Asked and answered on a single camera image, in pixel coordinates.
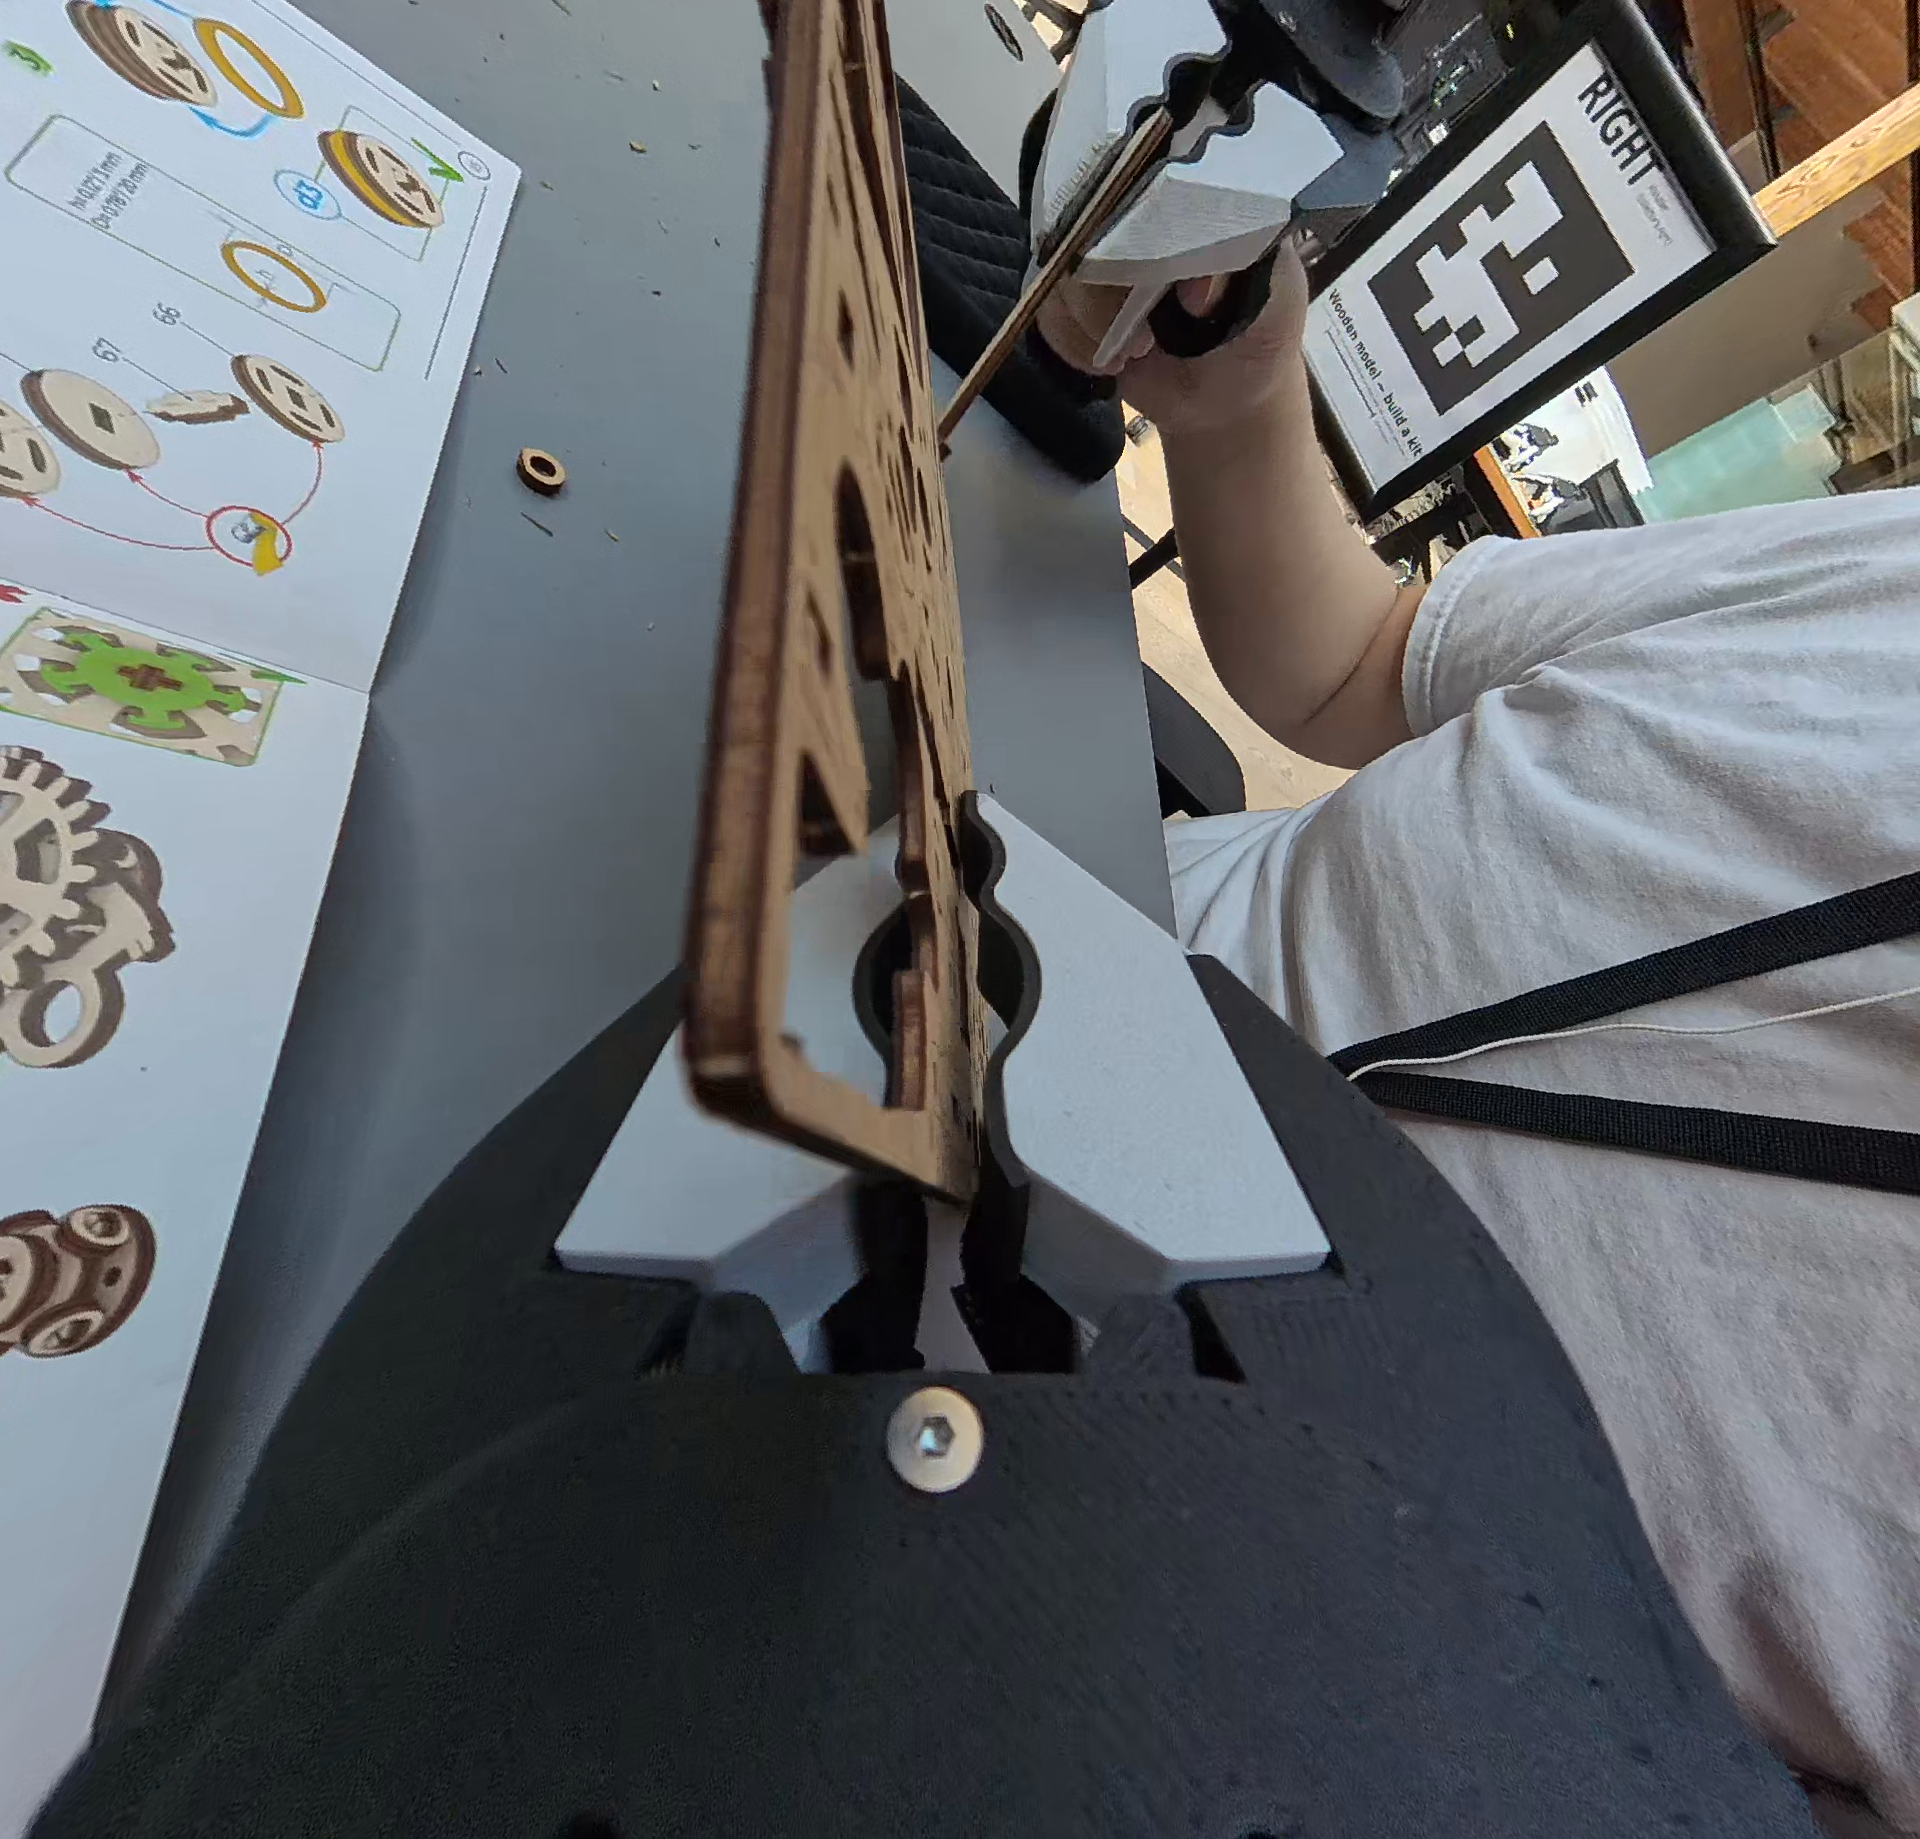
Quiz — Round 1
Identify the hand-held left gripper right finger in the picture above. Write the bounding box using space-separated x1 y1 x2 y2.
960 788 1336 1360

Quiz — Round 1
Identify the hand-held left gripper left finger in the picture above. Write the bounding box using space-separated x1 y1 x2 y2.
555 854 920 1362

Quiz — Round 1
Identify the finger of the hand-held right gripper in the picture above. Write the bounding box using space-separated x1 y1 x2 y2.
1078 88 1405 292
1033 0 1231 248

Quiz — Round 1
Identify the thin wooden stick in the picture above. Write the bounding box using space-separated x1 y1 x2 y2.
936 105 1180 436

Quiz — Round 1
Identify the wooden parts sheet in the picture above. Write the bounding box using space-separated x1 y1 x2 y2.
682 0 1000 1202

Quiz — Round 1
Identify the person's right forearm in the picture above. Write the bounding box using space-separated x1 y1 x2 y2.
1169 369 1430 776

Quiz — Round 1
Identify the person's right hand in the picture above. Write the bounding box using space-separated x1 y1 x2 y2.
1036 252 1325 443

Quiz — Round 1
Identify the framed marker sign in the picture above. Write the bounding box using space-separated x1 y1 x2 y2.
1297 0 1778 521

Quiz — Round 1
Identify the person's white shirt torso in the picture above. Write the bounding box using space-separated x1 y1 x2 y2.
1162 480 1920 1839

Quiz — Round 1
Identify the model instruction booklet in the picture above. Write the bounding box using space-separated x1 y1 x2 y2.
0 0 526 1766

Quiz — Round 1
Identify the black shoulder strap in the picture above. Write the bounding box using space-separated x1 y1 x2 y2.
1326 871 1920 1196

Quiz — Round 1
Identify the thin white cord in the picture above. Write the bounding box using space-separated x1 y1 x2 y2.
1350 989 1920 1075

